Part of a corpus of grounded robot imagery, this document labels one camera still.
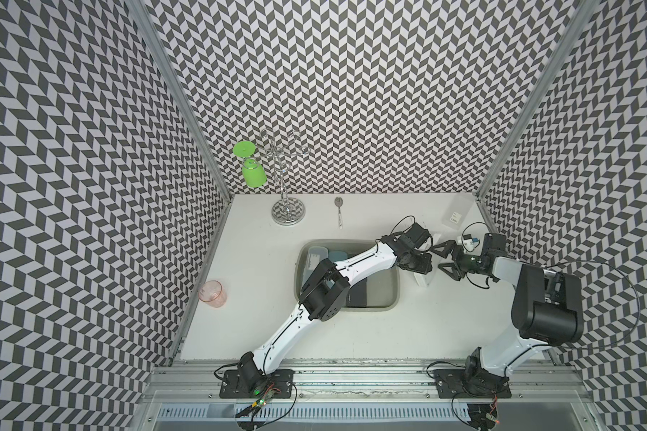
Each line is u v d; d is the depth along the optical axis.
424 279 0.88
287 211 1.35
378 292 0.89
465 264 0.83
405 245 0.75
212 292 0.88
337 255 0.96
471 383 0.68
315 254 0.94
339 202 1.16
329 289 0.61
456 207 1.13
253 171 0.97
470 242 0.88
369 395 0.72
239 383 0.67
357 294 0.87
